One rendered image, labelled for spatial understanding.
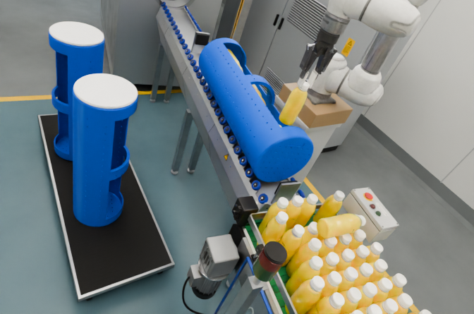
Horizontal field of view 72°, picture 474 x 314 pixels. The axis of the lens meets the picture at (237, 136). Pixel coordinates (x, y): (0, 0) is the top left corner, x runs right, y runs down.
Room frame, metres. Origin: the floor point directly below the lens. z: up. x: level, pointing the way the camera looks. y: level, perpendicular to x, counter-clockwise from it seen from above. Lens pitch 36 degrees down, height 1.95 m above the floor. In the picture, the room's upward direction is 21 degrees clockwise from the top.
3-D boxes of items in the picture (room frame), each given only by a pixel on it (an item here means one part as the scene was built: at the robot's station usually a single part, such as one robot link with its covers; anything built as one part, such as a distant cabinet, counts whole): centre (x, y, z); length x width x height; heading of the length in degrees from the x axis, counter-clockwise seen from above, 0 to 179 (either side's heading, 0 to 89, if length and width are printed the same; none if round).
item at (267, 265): (0.54, -0.20, 1.23); 0.06 x 0.06 x 0.04
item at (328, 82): (1.84, -0.36, 1.27); 0.18 x 0.16 x 0.22; 72
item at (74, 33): (1.62, 1.05, 1.03); 0.28 x 0.28 x 0.01
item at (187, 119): (1.89, 0.37, 0.31); 0.06 x 0.06 x 0.63; 34
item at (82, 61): (1.62, 1.05, 0.59); 0.28 x 0.28 x 0.88
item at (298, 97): (1.23, -0.18, 1.31); 0.07 x 0.07 x 0.19
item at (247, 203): (0.91, -0.14, 0.95); 0.10 x 0.07 x 0.10; 124
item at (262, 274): (0.54, -0.20, 1.18); 0.06 x 0.06 x 0.05
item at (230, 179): (1.92, 0.31, 0.79); 2.17 x 0.29 x 0.34; 34
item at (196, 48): (2.16, 0.47, 1.00); 0.10 x 0.04 x 0.15; 124
